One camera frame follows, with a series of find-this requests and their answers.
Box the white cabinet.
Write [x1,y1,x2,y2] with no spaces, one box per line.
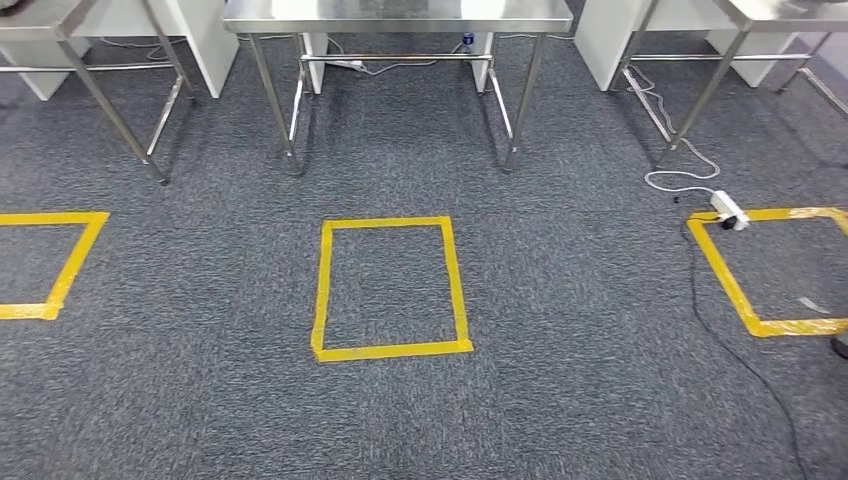
[0,0,241,102]
[573,0,800,92]

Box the white floor cable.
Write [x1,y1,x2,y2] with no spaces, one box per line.
[99,36,190,62]
[622,64,723,197]
[326,36,466,76]

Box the yellow floor tape square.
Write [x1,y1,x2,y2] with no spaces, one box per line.
[310,215,475,364]
[0,211,111,322]

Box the steel table frame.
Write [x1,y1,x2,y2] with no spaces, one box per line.
[608,0,848,170]

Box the stainless steel workbench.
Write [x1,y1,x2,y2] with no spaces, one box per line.
[222,0,575,177]

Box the black floor cable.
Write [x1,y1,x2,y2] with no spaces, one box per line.
[680,215,811,480]

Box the stainless steel table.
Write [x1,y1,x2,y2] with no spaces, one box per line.
[0,0,198,185]

